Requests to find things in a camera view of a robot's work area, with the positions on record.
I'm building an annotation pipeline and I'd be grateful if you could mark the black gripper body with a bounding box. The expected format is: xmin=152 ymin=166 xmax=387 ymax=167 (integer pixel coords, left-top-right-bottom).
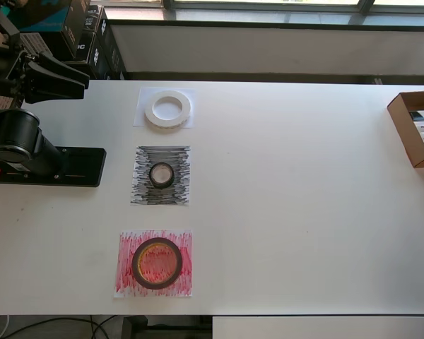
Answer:
xmin=0 ymin=51 xmax=33 ymax=105

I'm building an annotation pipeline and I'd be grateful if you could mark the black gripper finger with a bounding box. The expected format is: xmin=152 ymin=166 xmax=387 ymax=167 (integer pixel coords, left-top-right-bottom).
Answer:
xmin=24 ymin=76 xmax=85 ymax=105
xmin=30 ymin=52 xmax=90 ymax=88

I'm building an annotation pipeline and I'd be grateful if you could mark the white tape roll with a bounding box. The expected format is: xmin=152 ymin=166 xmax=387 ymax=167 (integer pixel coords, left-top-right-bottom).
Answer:
xmin=143 ymin=90 xmax=193 ymax=133

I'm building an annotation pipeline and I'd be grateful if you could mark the black tape roll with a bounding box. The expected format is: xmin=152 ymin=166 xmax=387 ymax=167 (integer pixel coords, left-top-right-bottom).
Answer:
xmin=148 ymin=162 xmax=175 ymax=189

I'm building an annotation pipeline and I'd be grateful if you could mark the red tape roll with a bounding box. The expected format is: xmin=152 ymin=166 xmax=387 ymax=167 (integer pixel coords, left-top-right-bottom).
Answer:
xmin=131 ymin=237 xmax=184 ymax=291

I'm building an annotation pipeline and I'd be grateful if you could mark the black box with white label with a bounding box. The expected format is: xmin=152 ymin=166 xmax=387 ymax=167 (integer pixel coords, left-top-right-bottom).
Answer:
xmin=19 ymin=30 xmax=95 ymax=65

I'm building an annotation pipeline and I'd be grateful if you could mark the dark teal box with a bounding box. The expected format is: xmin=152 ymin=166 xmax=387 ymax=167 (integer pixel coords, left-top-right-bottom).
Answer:
xmin=3 ymin=0 xmax=73 ymax=33

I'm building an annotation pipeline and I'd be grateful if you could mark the black cardboard box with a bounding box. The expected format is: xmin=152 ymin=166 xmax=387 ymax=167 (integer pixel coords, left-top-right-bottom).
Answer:
xmin=88 ymin=13 xmax=127 ymax=81

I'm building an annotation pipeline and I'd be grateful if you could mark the black box with small print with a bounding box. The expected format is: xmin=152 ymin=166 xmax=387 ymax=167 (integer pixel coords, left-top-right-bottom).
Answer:
xmin=65 ymin=3 xmax=107 ymax=38

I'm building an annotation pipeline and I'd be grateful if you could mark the blank white paper sheet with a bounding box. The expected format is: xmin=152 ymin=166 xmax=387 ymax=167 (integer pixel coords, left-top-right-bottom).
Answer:
xmin=133 ymin=88 xmax=196 ymax=129

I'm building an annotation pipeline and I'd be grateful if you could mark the black scribbled paper sheet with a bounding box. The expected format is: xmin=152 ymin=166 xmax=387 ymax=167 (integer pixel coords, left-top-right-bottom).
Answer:
xmin=129 ymin=145 xmax=192 ymax=206

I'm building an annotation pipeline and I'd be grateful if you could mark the red scribbled paper sheet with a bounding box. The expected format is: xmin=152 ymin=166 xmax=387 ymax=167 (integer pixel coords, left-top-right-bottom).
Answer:
xmin=112 ymin=229 xmax=194 ymax=299

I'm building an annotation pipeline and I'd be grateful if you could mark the grey window shade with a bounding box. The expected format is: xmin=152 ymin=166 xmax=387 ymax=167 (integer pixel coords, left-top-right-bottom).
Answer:
xmin=107 ymin=19 xmax=424 ymax=77

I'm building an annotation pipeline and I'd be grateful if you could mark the open brown cardboard box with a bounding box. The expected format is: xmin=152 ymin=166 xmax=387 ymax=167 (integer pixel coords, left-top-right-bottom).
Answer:
xmin=387 ymin=90 xmax=424 ymax=169

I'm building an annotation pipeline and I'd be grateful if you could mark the white cabinet top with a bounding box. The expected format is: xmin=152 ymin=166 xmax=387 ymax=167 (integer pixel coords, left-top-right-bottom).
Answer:
xmin=211 ymin=316 xmax=424 ymax=339

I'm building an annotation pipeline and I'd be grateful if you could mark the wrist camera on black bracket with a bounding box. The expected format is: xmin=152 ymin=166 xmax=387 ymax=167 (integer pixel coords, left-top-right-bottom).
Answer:
xmin=0 ymin=3 xmax=22 ymax=50

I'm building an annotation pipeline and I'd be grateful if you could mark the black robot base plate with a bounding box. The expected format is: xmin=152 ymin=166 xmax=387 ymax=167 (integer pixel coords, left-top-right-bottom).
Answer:
xmin=0 ymin=147 xmax=107 ymax=189

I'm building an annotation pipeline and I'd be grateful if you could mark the black floor cable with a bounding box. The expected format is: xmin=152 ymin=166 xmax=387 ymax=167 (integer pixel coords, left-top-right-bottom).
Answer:
xmin=6 ymin=315 xmax=128 ymax=339

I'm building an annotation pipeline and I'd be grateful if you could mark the dark window frame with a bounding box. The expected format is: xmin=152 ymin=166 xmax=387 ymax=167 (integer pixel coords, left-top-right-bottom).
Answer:
xmin=102 ymin=0 xmax=424 ymax=22

